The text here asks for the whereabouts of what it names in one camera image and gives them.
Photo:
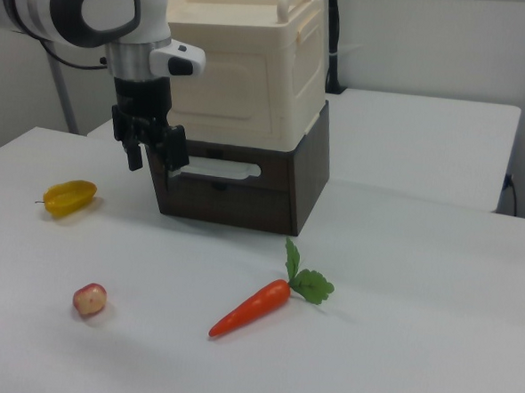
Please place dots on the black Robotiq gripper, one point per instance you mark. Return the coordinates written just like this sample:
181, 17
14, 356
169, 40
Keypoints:
141, 97

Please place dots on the yellow toy starfruit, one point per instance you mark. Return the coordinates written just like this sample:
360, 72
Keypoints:
68, 198

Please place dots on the small pink toy apple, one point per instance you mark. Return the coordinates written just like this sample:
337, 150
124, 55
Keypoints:
89, 299

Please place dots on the grey metal frame post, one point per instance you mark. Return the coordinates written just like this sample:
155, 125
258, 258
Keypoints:
65, 100

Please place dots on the black camera stand pole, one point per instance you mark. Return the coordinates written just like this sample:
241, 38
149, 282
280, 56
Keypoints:
335, 31

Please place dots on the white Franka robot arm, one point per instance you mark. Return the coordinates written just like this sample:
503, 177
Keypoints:
100, 8

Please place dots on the cream cabinet door panel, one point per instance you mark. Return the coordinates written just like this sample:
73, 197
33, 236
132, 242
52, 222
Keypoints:
233, 92

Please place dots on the orange toy carrot green leaves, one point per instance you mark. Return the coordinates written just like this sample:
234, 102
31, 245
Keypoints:
251, 307

